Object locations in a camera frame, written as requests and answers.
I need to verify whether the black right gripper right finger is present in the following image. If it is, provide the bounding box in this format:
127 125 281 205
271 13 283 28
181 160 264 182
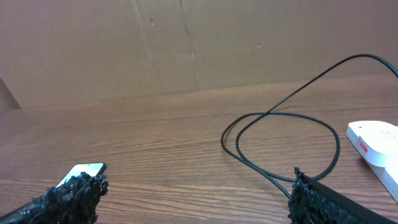
288 167 397 224

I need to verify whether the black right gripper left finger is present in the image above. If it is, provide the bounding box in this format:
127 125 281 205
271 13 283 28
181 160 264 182
1 172 109 224

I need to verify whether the white power strip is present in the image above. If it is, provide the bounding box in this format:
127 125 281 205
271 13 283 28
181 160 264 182
346 121 397 200

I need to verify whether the black Samsung smartphone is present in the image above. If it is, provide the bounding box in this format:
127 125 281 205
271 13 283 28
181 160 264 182
56 162 106 188

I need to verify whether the white charger plug adapter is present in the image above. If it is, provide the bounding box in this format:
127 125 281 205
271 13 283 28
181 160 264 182
356 123 397 168

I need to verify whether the black charger cable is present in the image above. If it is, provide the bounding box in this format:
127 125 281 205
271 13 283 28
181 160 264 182
220 54 398 200

